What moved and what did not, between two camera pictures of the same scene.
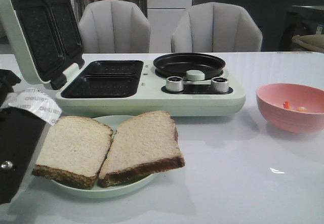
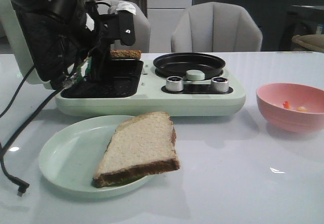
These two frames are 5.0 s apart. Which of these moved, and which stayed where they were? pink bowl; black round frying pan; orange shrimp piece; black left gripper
Moved: black left gripper
Stayed: orange shrimp piece; black round frying pan; pink bowl
